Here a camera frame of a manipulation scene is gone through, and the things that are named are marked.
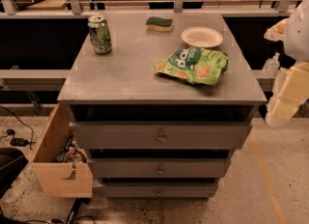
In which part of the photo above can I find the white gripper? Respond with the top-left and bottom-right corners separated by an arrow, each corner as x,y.
264,18 -> 309,127

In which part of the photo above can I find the white paper bowl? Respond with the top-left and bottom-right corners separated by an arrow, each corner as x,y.
182,27 -> 223,48

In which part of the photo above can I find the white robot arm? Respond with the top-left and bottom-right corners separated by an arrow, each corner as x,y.
265,0 -> 309,127

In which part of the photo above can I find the green soda can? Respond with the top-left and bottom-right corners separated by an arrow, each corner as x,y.
88,15 -> 112,54

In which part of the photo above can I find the clear sanitizer pump bottle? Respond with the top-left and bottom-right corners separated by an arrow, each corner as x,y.
262,52 -> 280,77

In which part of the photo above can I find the green chip bag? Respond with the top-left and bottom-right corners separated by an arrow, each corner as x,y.
154,46 -> 229,86

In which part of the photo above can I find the grey drawer cabinet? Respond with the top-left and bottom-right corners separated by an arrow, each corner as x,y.
58,12 -> 266,187

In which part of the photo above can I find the green yellow sponge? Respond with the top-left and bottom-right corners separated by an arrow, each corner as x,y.
146,16 -> 173,32

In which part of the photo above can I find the middle grey drawer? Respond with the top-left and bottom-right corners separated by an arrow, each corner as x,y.
90,158 -> 231,179

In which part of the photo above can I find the grey drawer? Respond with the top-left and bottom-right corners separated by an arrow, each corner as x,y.
96,183 -> 218,198
70,122 -> 252,149
90,158 -> 231,179

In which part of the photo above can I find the bottom grey drawer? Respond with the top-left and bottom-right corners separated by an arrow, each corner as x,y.
96,183 -> 218,198

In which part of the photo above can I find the top grey drawer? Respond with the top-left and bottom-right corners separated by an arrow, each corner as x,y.
70,122 -> 252,149

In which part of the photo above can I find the wooden box on floor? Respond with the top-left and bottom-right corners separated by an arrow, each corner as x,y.
32,104 -> 93,198

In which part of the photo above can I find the black object at left edge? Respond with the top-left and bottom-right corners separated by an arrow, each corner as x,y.
0,148 -> 28,199

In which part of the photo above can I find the black power adapter with cable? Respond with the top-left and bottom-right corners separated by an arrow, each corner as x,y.
0,106 -> 35,148

